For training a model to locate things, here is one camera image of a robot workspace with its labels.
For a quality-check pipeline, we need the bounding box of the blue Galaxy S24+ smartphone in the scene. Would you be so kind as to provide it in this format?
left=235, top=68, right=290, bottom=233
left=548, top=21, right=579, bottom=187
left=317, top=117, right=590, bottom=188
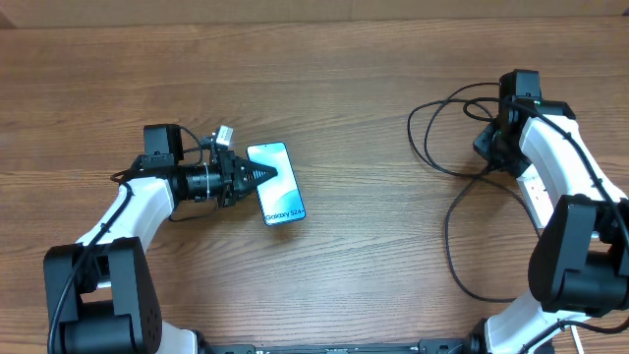
left=247, top=142, right=307, bottom=226

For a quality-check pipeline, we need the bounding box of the black charging cable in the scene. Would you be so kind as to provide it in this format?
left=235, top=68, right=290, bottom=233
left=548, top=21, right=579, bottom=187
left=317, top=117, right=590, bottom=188
left=406, top=81, right=542, bottom=304

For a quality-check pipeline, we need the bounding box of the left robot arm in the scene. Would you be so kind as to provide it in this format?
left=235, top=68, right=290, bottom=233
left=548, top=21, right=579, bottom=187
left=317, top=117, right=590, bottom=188
left=43, top=124, right=278, bottom=353

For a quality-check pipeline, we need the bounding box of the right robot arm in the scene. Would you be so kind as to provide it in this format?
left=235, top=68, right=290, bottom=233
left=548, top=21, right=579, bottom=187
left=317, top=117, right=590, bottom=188
left=461, top=70, right=628, bottom=353

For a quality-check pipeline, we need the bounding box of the white power strip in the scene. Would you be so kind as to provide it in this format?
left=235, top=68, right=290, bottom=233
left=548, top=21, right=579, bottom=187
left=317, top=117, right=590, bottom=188
left=516, top=164, right=554, bottom=229

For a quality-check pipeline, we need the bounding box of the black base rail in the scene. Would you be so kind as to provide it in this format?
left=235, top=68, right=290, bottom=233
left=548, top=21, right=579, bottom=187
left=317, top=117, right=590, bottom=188
left=199, top=336, right=488, bottom=354

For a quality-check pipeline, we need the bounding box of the white power strip cord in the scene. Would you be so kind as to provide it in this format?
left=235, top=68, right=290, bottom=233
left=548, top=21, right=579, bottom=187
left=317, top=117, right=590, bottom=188
left=569, top=324, right=585, bottom=354

